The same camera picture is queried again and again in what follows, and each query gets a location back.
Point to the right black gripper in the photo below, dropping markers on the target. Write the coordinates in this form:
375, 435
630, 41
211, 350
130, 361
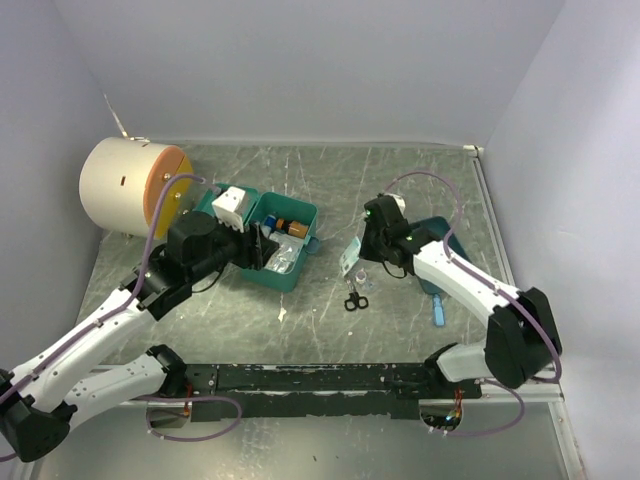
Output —
366, 252

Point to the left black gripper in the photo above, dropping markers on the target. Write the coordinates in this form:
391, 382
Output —
254, 255

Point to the blue white card packet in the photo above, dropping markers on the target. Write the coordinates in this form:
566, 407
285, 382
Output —
350, 256

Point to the silver foil packets bag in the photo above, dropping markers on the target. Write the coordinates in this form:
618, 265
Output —
290, 249

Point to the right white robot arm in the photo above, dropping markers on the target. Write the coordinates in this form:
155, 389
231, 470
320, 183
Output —
521, 334

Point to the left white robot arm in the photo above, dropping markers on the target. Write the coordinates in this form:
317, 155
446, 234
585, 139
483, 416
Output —
43, 399

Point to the teal medicine kit box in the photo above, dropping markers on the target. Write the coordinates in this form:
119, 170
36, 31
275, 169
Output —
288, 208

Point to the brown medicine bottle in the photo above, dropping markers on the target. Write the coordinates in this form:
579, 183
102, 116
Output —
292, 228

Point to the bandage tape roll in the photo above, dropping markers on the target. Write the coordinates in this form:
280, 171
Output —
363, 280

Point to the dark teal divider tray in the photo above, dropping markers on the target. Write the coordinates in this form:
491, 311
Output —
438, 227

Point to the blue plastic clip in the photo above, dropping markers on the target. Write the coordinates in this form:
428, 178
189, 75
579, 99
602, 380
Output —
438, 311

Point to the white cylinder drum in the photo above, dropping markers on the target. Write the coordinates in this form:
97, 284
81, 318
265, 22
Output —
121, 181

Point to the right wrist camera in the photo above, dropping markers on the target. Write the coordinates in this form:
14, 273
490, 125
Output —
400, 202

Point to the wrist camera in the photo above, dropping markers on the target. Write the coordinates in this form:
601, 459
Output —
400, 202
229, 208

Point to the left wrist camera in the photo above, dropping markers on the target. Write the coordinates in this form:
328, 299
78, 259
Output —
229, 208

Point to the black handled scissors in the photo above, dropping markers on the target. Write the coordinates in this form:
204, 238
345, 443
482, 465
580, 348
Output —
354, 301

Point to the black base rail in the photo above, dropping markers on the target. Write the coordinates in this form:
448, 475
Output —
313, 390

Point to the aluminium frame rail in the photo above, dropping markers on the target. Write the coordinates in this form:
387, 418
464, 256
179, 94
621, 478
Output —
551, 394

